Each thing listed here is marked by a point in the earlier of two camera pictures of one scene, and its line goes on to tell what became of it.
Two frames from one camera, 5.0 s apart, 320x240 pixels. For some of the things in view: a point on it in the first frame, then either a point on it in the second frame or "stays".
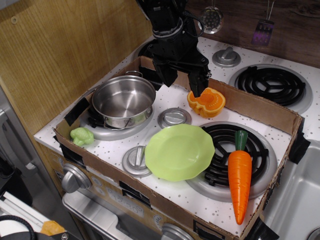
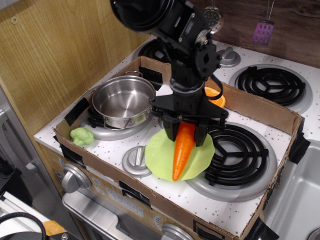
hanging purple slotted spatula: (263, 30) stays
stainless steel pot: (125, 101) stays
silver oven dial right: (171, 232) stays
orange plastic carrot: (240, 165) to (185, 141)
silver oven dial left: (74, 178) stays
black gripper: (181, 48) to (187, 97)
